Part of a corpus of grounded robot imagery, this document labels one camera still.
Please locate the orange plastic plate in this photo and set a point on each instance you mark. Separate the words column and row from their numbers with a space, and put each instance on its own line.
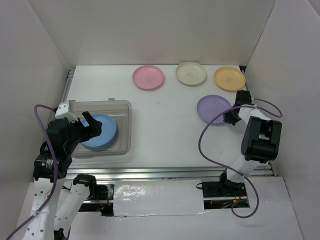
column 229, row 78

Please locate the blue plastic plate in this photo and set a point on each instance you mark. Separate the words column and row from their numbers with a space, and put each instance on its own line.
column 108, row 123

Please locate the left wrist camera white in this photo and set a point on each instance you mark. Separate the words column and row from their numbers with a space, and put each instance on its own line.
column 64, row 111

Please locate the pink plastic plate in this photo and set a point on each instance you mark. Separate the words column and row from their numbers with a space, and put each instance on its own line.
column 148, row 77

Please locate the purple plate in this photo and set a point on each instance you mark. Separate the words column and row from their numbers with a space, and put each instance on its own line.
column 209, row 106
column 113, row 143

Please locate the white foil tape sheet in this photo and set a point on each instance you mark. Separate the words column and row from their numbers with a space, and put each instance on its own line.
column 157, row 198

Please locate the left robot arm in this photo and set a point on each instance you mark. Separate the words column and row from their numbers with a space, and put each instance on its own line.
column 46, row 222

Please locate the aluminium frame rail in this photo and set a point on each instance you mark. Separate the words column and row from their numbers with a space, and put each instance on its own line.
column 168, row 139

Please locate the purple plate front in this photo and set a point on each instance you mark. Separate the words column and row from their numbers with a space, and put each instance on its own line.
column 113, row 143

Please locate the clear plastic bin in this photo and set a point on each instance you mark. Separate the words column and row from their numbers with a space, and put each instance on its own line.
column 120, row 111

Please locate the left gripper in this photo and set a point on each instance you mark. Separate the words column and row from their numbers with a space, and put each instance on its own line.
column 95, row 126

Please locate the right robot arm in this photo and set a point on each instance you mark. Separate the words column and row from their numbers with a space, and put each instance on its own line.
column 260, row 143

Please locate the cream plastic plate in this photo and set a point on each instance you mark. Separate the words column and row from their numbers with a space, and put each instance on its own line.
column 190, row 73

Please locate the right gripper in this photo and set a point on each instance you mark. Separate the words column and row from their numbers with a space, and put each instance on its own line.
column 228, row 119

